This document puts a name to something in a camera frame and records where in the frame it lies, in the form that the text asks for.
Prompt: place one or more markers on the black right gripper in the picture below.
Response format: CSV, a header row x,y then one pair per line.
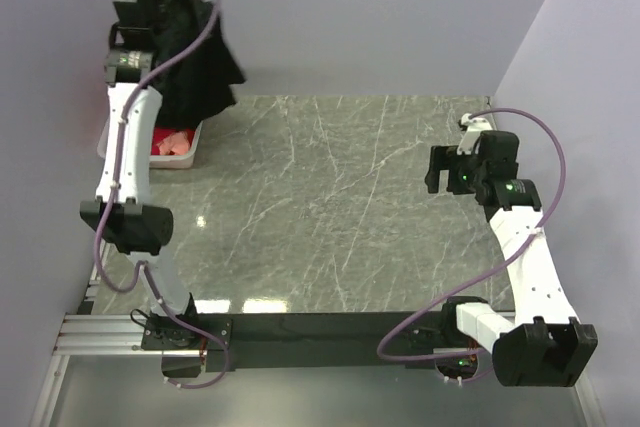
x,y
446,158

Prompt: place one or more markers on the black t shirt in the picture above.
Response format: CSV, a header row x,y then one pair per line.
x,y
199,86

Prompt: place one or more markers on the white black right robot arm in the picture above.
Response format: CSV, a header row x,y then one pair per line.
x,y
545,345

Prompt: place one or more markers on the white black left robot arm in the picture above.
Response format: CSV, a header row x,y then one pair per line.
x,y
131,233

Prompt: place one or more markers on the red t shirt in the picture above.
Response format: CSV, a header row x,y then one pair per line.
x,y
160,139

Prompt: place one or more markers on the white plastic laundry basket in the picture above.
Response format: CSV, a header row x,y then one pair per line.
x,y
174,161

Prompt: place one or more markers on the black base crossbar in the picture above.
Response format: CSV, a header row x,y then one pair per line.
x,y
305,340

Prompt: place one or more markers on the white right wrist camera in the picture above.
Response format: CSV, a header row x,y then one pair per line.
x,y
472,128

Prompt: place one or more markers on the aluminium frame rail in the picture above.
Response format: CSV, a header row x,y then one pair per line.
x,y
86,336

